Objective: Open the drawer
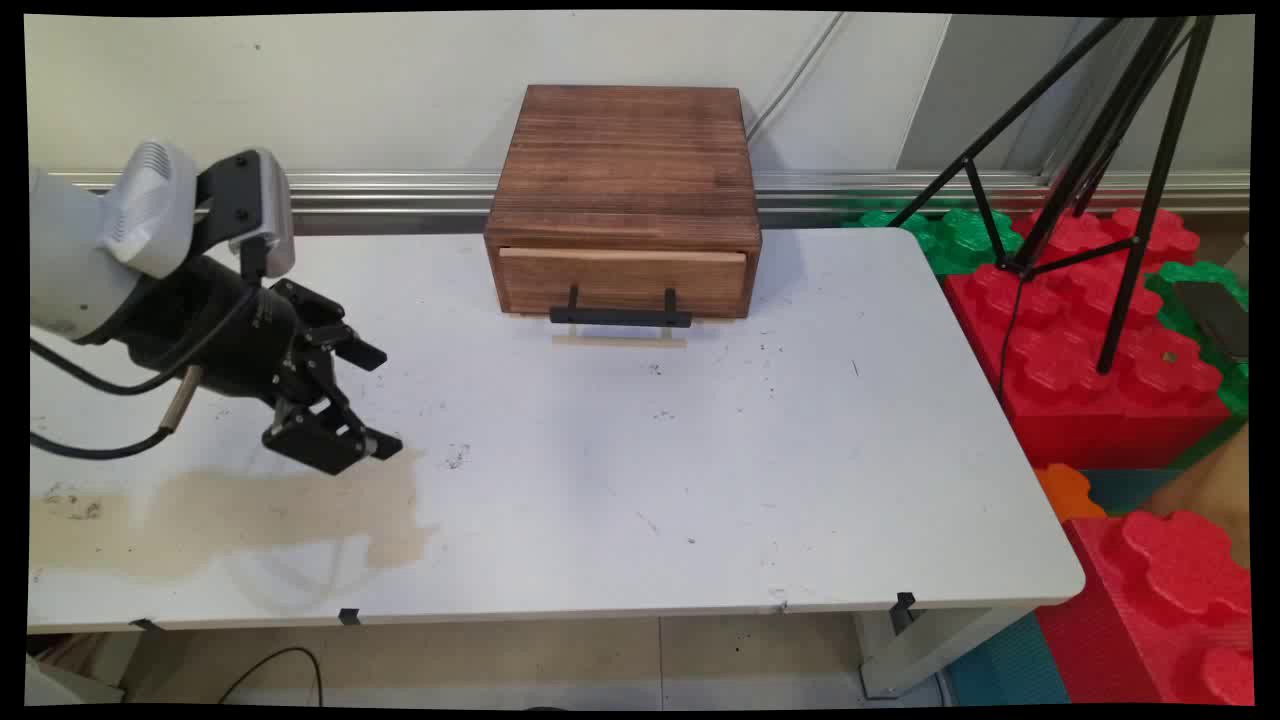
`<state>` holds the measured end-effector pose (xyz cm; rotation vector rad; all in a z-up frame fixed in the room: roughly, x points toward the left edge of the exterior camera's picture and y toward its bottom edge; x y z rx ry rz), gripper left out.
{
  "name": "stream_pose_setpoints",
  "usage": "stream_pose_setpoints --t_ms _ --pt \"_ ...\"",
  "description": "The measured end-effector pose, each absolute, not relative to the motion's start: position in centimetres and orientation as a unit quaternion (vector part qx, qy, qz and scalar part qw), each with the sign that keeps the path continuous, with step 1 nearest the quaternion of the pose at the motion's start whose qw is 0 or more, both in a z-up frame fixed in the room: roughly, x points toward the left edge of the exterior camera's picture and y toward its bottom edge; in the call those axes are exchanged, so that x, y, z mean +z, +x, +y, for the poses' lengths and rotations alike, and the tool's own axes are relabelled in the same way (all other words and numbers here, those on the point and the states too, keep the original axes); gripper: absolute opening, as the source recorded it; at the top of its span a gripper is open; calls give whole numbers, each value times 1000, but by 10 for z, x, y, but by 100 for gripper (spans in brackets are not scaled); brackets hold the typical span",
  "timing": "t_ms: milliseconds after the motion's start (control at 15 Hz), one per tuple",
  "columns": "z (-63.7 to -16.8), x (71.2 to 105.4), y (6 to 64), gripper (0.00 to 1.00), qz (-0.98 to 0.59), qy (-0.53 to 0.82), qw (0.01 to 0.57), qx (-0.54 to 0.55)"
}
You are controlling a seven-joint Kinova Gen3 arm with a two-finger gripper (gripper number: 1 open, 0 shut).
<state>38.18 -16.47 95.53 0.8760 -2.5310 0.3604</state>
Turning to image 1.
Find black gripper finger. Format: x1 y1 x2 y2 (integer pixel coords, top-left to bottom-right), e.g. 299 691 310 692
303 320 389 374
262 398 405 477

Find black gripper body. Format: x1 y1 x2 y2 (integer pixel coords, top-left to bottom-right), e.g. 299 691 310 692
100 255 348 407

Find light wooden drawer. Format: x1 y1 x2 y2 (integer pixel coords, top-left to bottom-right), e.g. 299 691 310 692
497 246 750 319

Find brown wooden drawer cabinet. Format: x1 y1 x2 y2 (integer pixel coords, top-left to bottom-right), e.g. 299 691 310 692
484 85 763 321

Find green foam block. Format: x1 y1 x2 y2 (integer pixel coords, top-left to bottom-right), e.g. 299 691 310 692
1143 260 1251 423
843 207 1024 277

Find white table leg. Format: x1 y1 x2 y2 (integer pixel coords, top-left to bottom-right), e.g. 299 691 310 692
855 603 1041 700

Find teal foam mat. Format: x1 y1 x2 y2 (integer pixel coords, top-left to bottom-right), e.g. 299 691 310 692
944 610 1073 707

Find large red foam block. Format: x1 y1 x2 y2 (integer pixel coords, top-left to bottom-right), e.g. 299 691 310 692
945 207 1233 470

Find orange foam block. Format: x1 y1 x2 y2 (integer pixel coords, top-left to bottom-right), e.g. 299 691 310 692
1034 463 1108 523

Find black tripod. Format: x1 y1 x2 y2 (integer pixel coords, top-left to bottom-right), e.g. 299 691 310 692
888 15 1217 376

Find dark smartphone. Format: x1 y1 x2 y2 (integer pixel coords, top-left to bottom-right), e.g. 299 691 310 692
1171 280 1251 362

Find black camera cable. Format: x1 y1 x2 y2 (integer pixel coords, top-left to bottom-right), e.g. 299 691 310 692
30 285 266 397

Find silver wrist camera black mount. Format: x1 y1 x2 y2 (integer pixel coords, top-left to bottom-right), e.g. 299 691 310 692
195 150 297 283

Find aluminium wall rail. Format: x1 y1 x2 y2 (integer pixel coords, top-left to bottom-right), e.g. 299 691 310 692
45 170 1251 217

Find black floor cable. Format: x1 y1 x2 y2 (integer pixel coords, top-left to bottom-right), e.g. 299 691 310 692
217 646 325 707

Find white wall cable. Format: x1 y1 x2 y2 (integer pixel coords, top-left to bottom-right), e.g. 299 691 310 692
745 12 853 143

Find black tripod cable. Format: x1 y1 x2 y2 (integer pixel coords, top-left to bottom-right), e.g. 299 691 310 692
997 278 1023 403

